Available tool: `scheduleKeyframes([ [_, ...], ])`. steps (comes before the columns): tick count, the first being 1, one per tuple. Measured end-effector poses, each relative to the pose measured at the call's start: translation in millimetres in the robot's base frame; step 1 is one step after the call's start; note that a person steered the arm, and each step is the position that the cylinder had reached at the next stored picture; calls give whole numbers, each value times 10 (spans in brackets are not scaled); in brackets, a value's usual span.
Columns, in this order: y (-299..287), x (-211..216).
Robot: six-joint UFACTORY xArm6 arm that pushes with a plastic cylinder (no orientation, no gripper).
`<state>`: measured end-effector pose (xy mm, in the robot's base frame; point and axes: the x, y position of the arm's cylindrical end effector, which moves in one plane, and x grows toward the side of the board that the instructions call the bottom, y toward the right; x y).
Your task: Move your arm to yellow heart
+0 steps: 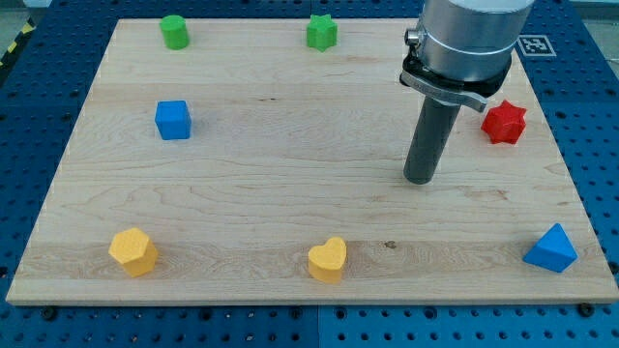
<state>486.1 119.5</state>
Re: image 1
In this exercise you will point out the black yellow hazard tape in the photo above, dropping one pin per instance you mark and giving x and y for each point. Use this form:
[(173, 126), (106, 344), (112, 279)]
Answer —
[(18, 44)]

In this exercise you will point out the yellow heart block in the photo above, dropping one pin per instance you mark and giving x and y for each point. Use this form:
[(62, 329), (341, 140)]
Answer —
[(326, 262)]

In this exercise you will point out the wooden board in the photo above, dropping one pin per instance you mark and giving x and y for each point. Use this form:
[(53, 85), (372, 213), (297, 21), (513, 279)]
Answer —
[(289, 147)]

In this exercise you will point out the green star block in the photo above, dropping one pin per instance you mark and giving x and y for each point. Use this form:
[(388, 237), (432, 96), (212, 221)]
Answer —
[(321, 32)]

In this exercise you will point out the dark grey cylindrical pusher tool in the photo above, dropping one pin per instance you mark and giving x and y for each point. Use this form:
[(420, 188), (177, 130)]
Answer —
[(429, 140)]

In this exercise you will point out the blue cube block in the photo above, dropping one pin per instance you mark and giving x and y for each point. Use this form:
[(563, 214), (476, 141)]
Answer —
[(173, 120)]

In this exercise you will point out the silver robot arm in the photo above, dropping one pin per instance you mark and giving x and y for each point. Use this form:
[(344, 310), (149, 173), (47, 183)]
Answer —
[(461, 50)]

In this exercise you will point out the fiducial marker tag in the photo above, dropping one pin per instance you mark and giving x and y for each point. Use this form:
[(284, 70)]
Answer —
[(535, 46)]

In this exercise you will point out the yellow hexagon block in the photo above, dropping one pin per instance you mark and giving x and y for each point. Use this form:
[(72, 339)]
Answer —
[(134, 251)]

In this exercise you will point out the blue triangle block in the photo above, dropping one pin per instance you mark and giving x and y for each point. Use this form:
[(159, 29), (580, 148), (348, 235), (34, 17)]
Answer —
[(554, 251)]

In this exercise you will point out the green cylinder block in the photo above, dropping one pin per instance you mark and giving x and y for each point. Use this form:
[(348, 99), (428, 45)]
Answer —
[(174, 32)]

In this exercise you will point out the red star block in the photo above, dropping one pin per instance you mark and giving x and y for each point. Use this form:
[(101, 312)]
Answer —
[(504, 123)]

